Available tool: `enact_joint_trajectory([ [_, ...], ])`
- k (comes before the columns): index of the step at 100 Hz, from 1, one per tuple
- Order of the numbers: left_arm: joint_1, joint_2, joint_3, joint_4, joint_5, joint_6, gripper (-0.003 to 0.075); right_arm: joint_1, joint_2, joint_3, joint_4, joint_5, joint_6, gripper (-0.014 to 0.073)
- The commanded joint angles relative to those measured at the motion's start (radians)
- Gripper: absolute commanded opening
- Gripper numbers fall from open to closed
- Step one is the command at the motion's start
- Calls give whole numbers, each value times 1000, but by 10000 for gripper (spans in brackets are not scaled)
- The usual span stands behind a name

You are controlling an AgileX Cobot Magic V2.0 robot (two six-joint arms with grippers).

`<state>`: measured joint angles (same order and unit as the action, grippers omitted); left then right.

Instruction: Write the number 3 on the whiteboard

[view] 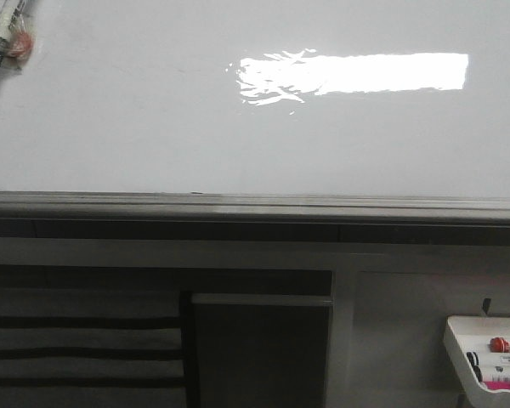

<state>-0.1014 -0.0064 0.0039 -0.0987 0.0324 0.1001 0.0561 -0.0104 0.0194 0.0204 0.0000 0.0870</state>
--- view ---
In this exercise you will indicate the black tray hook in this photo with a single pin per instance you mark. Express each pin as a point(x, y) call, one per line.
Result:
point(485, 307)

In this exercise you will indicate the dark grey panel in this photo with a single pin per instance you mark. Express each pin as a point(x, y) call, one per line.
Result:
point(262, 350)

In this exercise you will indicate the grey slatted panel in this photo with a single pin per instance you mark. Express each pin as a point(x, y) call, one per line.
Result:
point(68, 339)

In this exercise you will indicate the black capped marker in tray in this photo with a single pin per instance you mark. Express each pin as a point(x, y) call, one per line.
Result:
point(491, 367)

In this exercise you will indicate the red capped marker in tray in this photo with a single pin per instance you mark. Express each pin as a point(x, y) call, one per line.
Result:
point(500, 345)

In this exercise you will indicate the white whiteboard surface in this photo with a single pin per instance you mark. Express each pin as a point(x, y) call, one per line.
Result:
point(331, 98)

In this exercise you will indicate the white plastic marker tray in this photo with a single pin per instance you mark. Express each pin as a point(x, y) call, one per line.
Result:
point(473, 334)

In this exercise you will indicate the white marker pen with tape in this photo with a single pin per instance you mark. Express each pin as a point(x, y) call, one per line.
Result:
point(11, 21)

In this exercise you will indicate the grey whiteboard frame rail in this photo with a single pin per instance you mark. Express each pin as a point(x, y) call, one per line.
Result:
point(296, 218)

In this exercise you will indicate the pink labelled marker in tray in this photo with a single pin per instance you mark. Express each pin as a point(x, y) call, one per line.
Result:
point(506, 384)

